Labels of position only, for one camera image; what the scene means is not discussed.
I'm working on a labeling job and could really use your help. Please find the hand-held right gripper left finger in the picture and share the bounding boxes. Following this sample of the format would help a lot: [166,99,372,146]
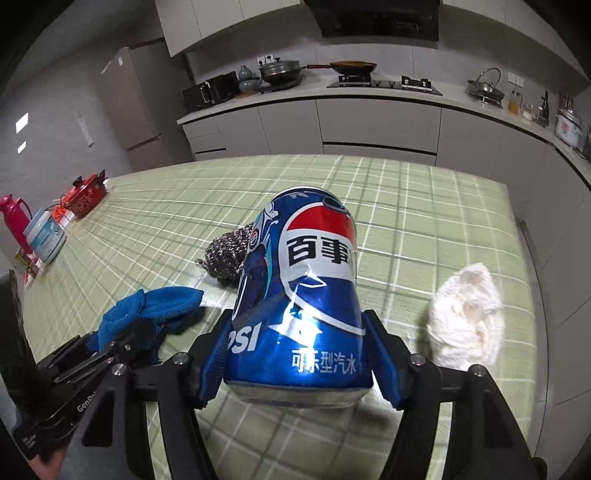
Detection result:
[74,310,232,480]

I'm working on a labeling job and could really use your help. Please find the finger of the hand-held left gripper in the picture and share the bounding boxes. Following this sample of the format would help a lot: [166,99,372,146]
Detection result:
[98,318,160,366]
[34,336,117,385]

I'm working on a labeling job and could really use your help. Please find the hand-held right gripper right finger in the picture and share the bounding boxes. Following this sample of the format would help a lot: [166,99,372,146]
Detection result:
[364,310,549,480]

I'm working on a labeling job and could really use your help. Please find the blue cloth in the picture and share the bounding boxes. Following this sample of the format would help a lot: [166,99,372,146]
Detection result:
[89,286,206,354]

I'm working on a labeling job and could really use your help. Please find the blue soda can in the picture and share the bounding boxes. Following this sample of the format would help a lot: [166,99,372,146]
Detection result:
[223,186,374,409]

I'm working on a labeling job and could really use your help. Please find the person's left hand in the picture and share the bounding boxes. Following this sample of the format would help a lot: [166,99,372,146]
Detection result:
[28,443,71,480]

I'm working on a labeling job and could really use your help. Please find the white crumpled tissue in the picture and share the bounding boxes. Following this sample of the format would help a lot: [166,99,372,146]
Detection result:
[425,262,505,371]

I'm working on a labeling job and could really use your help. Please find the small printed box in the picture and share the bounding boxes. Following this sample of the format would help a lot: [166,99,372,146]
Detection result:
[16,249,41,278]

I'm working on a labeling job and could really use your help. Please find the steel wool scrubber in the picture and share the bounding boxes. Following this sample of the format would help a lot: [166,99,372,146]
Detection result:
[194,224,260,280]

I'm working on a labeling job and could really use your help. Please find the white plastic jar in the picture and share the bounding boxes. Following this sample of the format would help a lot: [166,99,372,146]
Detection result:
[24,208,68,265]

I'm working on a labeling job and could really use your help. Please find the red box with black clips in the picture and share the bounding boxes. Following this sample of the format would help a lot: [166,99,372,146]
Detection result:
[60,168,110,219]

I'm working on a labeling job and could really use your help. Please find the red thermos flask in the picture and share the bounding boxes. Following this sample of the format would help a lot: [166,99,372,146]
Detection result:
[0,194,34,256]

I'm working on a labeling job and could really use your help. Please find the green checked tablecloth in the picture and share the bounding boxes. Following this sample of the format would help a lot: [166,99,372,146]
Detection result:
[21,154,544,480]

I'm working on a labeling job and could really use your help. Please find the grey refrigerator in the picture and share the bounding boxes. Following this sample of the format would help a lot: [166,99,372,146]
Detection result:
[93,43,193,172]

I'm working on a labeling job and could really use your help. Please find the grey lower kitchen cabinets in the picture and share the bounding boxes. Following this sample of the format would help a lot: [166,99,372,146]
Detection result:
[182,104,591,324]

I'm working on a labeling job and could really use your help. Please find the grey kitchen cabinets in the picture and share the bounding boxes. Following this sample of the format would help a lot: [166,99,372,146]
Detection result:
[154,0,591,78]
[182,104,591,324]

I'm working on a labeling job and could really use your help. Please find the black microwave oven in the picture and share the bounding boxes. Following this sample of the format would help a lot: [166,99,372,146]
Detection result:
[182,71,241,112]

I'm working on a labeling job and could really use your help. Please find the black gas stove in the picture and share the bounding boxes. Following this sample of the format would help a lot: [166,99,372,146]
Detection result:
[327,74,443,96]

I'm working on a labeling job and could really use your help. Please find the white kitchen countertop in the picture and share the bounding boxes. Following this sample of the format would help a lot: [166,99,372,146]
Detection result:
[177,80,591,191]

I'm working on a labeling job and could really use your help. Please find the white rice cooker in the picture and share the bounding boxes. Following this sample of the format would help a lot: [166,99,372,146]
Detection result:
[556,108,583,149]

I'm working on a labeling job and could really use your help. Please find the black wok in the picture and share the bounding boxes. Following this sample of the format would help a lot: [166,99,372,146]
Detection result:
[307,60,378,77]

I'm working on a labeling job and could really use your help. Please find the grey pot with lid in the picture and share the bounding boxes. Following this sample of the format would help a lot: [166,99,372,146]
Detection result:
[257,59,306,89]

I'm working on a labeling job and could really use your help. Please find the grey upper kitchen cabinets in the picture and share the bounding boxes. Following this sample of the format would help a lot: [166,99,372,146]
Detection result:
[154,0,591,78]

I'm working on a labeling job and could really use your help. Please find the black range hood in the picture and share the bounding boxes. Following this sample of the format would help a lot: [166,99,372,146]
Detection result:
[305,0,440,42]

